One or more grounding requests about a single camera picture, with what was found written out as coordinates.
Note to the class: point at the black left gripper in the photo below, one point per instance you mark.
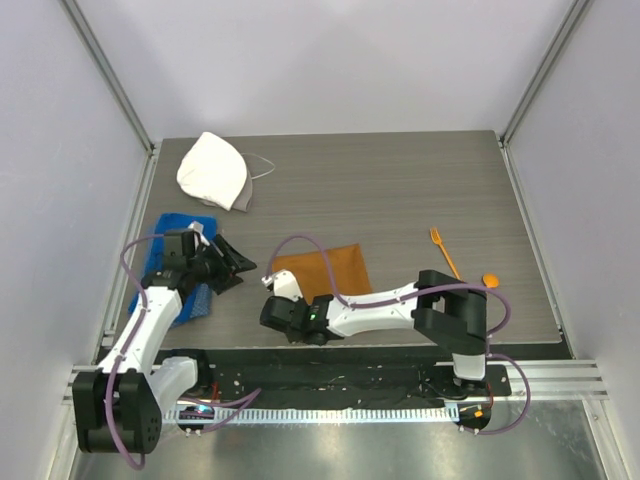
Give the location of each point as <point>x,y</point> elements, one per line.
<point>235,263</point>

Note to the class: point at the white cloth cap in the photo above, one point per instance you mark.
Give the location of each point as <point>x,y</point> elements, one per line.
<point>215,173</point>

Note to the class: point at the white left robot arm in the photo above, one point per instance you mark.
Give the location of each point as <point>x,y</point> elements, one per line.
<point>119,404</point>

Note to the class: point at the white slotted cable duct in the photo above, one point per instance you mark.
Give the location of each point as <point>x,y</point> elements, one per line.
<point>446,414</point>

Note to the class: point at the orange plastic fork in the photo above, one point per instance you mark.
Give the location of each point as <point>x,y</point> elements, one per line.
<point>437,240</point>

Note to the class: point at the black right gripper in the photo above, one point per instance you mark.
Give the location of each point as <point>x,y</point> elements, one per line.
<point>273,313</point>

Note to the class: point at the blue towel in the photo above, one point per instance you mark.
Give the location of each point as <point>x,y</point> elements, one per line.
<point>195,243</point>

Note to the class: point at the right aluminium frame post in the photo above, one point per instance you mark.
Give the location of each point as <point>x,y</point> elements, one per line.
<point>560,40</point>

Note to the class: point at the orange plastic spoon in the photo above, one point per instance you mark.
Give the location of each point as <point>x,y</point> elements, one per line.
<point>491,280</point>

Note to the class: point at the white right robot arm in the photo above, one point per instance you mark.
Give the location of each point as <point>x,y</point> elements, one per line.
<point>446,311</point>

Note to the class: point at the aluminium frame post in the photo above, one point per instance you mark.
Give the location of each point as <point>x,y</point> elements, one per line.
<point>91,42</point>
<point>560,40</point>

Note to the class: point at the left aluminium frame post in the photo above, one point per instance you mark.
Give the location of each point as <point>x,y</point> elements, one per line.
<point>91,42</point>

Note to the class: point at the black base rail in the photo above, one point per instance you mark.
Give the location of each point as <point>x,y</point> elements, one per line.
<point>338,378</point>

